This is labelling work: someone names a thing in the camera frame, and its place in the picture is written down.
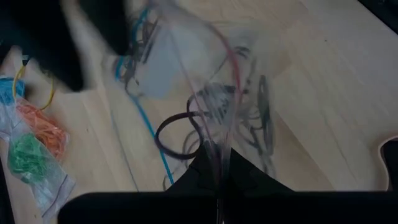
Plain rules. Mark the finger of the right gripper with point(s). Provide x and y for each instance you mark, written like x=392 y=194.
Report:
x=37 y=31
x=109 y=21

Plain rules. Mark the dark rubber bands pile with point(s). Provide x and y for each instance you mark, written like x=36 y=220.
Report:
x=174 y=119

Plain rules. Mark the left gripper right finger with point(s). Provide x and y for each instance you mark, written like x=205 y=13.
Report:
x=295 y=208

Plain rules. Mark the green rubber bands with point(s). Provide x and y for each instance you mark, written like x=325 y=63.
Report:
x=26 y=158

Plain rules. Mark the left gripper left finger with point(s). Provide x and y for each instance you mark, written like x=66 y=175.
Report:
x=149 y=208

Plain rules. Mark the orange rubber bands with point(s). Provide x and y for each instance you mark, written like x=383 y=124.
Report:
x=43 y=130

